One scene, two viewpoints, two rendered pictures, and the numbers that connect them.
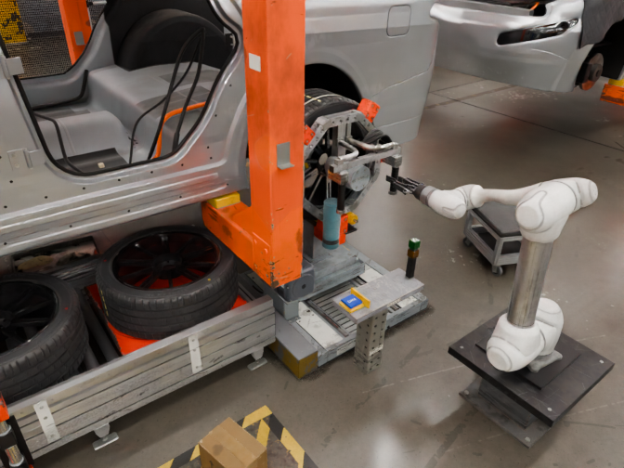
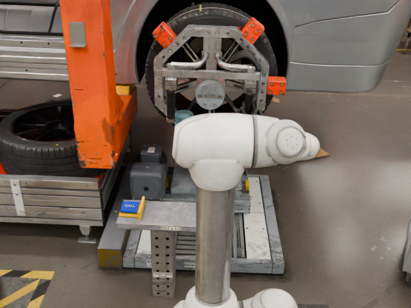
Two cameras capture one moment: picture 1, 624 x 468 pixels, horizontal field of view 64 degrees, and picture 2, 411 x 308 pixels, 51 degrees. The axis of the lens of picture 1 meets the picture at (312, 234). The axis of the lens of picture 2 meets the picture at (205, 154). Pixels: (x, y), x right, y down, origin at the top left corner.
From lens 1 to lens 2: 1.57 m
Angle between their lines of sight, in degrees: 33
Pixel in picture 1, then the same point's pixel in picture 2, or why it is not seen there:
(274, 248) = (77, 126)
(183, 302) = (25, 153)
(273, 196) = (70, 73)
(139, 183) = (37, 49)
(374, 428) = not seen: outside the picture
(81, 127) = not seen: hidden behind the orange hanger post
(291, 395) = (79, 275)
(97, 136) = not seen: hidden behind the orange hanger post
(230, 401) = (38, 255)
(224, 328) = (48, 188)
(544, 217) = (178, 145)
